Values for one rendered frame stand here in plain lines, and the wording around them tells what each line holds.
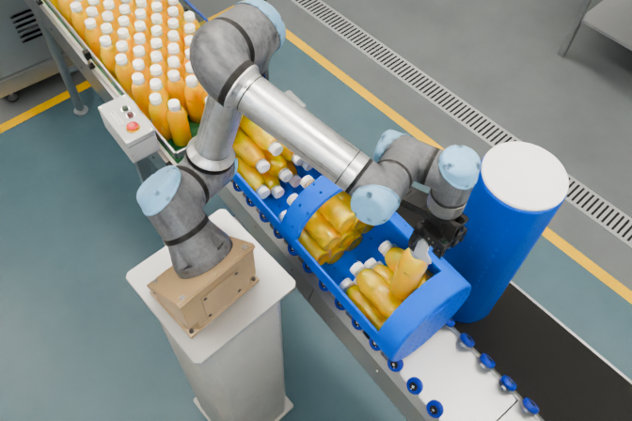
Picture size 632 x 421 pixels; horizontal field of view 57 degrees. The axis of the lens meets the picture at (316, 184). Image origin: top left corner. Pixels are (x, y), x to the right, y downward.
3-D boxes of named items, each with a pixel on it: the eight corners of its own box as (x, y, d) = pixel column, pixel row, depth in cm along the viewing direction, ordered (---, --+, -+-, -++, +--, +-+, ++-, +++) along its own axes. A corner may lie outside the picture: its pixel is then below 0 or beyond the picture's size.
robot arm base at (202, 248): (183, 287, 132) (160, 253, 128) (173, 266, 145) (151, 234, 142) (239, 250, 135) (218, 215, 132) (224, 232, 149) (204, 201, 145)
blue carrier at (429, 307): (386, 376, 157) (399, 338, 133) (211, 170, 195) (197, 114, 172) (459, 314, 167) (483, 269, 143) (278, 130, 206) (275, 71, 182)
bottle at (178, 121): (196, 140, 209) (188, 106, 195) (180, 150, 206) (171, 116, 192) (184, 130, 212) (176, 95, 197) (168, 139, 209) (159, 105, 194)
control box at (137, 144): (134, 163, 189) (126, 144, 181) (105, 127, 198) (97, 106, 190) (160, 149, 193) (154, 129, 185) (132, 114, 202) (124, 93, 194)
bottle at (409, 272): (396, 272, 152) (412, 233, 138) (419, 286, 150) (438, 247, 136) (384, 291, 147) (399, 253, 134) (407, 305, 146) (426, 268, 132)
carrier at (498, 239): (504, 287, 261) (448, 254, 270) (581, 168, 190) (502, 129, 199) (476, 335, 247) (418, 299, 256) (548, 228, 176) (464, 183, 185)
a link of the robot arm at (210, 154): (162, 191, 144) (204, 6, 105) (198, 159, 154) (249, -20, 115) (200, 218, 142) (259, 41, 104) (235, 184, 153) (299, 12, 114)
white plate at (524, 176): (581, 166, 189) (580, 169, 190) (503, 128, 198) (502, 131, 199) (548, 225, 175) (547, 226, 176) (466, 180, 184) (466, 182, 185)
